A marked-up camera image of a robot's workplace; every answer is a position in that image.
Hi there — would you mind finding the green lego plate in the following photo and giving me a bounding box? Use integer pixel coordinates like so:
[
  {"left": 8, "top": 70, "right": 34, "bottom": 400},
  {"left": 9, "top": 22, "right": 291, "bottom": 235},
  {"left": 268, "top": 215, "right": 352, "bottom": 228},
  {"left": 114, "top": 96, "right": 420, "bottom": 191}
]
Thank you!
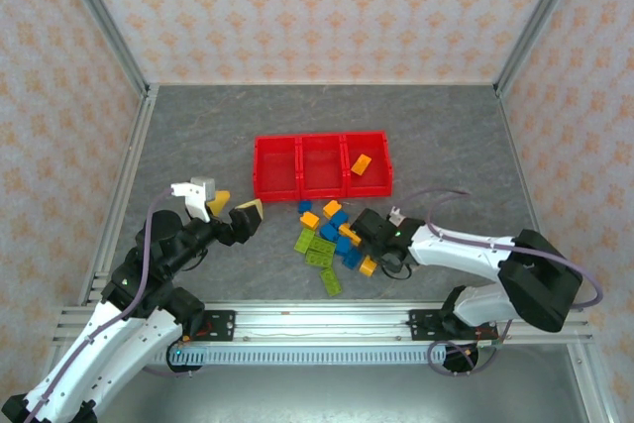
[
  {"left": 293, "top": 227, "right": 317, "bottom": 254},
  {"left": 307, "top": 236, "right": 337, "bottom": 255},
  {"left": 318, "top": 266, "right": 344, "bottom": 298},
  {"left": 303, "top": 249, "right": 334, "bottom": 268}
]

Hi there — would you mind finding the black mounting plate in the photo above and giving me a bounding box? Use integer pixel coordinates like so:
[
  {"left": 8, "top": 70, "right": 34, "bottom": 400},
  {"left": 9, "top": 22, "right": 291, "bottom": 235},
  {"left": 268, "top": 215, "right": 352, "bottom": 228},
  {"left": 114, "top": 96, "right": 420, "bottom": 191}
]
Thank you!
[
  {"left": 407, "top": 309, "right": 445, "bottom": 343},
  {"left": 200, "top": 309, "right": 237, "bottom": 343}
]

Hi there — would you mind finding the brushed metal panel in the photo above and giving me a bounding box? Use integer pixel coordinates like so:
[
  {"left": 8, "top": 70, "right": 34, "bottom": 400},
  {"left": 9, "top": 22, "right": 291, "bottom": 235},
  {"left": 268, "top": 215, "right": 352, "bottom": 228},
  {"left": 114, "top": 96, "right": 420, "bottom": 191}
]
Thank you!
[{"left": 83, "top": 343, "right": 613, "bottom": 423}]

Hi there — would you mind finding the aluminium side rail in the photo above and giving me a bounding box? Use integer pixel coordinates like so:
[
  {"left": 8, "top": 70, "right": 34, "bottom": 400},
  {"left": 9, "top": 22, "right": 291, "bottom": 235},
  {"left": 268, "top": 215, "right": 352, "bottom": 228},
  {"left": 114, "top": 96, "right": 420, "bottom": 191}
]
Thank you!
[{"left": 77, "top": 84, "right": 160, "bottom": 306}]

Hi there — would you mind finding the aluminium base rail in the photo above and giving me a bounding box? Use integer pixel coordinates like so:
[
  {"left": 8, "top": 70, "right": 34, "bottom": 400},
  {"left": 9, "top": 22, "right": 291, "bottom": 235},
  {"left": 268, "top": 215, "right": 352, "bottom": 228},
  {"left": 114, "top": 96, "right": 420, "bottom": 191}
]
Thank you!
[{"left": 54, "top": 300, "right": 594, "bottom": 346}]

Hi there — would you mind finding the slotted grey cable duct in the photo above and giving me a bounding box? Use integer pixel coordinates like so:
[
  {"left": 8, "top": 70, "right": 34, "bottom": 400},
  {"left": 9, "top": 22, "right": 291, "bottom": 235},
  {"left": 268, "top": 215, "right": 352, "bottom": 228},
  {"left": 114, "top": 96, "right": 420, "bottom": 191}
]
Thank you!
[{"left": 151, "top": 345, "right": 479, "bottom": 366}]

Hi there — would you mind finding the aluminium corner post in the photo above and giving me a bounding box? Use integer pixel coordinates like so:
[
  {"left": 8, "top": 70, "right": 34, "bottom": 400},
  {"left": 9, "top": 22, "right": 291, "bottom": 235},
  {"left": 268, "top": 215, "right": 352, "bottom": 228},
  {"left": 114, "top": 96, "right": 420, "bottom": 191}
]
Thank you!
[
  {"left": 53, "top": 0, "right": 151, "bottom": 95},
  {"left": 493, "top": 0, "right": 593, "bottom": 96}
]

